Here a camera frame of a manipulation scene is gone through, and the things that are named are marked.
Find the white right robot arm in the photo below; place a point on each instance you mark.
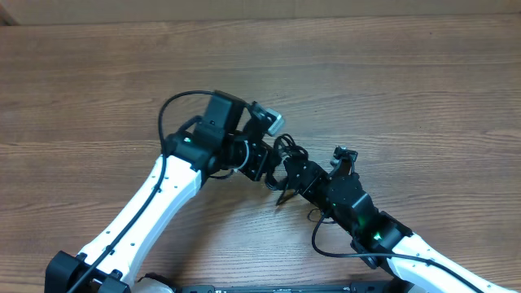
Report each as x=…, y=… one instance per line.
x=378, y=238

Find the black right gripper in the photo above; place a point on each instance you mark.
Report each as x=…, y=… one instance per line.
x=309, y=173

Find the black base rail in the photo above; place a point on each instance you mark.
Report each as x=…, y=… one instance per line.
x=155, y=283

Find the brown cardboard back panel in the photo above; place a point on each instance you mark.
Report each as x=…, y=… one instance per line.
x=48, y=12

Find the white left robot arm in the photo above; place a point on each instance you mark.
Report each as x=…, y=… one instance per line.
x=201, y=148

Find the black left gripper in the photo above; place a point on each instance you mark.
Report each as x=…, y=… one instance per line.
x=264, y=157

